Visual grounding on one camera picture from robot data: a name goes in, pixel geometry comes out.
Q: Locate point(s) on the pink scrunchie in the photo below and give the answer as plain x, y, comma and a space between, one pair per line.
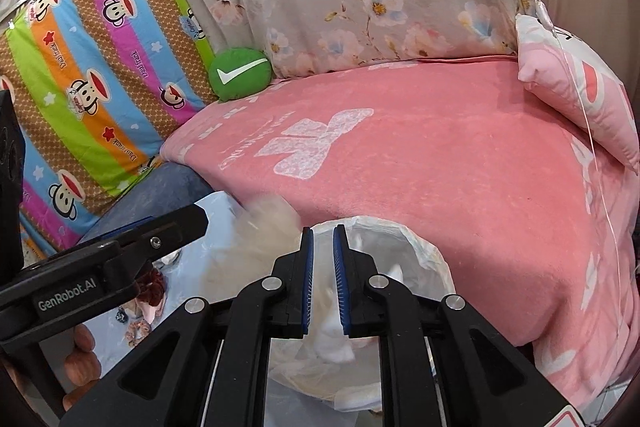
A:
150, 308

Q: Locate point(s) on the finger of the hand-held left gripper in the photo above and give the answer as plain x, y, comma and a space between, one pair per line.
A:
175, 224

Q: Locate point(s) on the blue-grey cushion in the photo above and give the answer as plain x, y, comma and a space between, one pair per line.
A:
160, 187

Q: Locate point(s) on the pink blanket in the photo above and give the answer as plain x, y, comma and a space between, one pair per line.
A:
425, 157

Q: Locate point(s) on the dark red scrunchie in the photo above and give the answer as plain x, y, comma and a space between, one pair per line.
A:
150, 282

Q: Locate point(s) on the pink pillow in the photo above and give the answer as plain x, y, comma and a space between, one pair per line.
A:
565, 77

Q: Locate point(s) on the green round cushion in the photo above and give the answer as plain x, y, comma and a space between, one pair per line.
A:
240, 74

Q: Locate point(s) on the striped monkey print cloth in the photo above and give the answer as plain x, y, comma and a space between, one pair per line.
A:
100, 82

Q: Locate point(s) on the person's left hand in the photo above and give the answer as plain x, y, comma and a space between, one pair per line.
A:
82, 367

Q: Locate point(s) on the white crumpled tissue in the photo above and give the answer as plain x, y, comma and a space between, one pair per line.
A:
336, 343

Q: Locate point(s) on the light blue patterned cushion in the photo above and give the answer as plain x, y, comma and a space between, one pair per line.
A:
107, 328

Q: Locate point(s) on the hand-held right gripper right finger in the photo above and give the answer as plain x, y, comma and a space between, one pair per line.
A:
342, 278

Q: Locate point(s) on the floral scrunchie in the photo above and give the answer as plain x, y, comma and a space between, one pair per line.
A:
137, 333

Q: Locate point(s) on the white trash bag bin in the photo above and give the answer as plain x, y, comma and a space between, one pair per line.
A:
425, 267

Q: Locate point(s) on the cream fluffy item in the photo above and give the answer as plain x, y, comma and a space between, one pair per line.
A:
265, 227

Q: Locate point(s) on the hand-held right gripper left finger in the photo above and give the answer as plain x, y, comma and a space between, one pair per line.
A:
307, 278

